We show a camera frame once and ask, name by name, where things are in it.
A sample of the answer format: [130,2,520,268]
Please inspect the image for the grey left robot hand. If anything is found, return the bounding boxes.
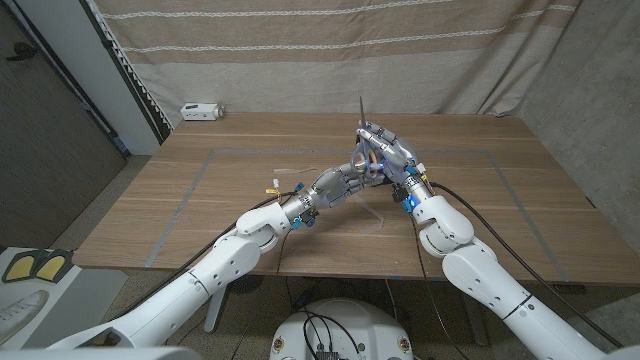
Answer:
[284,162,386,221]

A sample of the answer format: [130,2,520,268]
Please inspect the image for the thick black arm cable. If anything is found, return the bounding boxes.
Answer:
[429,181,624,349]
[112,192,299,321]

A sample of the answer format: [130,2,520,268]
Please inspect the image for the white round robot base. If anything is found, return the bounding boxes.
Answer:
[269,298,415,360]

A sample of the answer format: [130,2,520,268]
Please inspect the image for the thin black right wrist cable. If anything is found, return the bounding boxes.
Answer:
[410,214,471,360]

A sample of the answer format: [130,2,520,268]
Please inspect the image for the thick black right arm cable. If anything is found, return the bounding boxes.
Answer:
[429,181,624,349]

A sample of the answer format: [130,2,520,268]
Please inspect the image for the dark wooden door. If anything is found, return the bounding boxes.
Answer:
[0,0,127,249]

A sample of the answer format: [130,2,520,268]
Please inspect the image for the scissors with tan handles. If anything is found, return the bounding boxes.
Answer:
[351,96,384,179]

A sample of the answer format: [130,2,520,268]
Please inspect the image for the white shoe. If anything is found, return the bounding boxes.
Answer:
[0,287,45,341]

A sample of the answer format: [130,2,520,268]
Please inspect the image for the beige striped curtain backdrop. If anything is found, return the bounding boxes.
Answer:
[92,0,584,129]

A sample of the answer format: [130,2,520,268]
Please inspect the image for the black door handle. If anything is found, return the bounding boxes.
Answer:
[5,42,37,62]

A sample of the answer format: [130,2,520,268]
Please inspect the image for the white floor board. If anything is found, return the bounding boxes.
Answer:
[0,247,81,351]

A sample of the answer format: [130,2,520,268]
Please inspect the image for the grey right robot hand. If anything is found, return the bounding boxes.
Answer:
[355,125,434,201]

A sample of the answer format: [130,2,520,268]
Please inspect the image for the white power box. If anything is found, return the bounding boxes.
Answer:
[180,102,225,122]

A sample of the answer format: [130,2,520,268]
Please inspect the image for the clear tape strip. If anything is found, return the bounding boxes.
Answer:
[273,167,386,235]

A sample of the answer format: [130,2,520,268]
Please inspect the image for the grey floor mat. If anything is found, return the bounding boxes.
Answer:
[22,267,129,349]

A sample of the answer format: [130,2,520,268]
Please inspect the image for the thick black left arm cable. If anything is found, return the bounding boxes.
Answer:
[112,192,299,321]

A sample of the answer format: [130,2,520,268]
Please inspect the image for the yellow black foot pedal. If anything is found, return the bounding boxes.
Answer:
[34,249,75,282]
[1,249,41,284]

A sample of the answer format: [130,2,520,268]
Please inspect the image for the black cable on base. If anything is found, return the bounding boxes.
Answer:
[298,308,364,360]

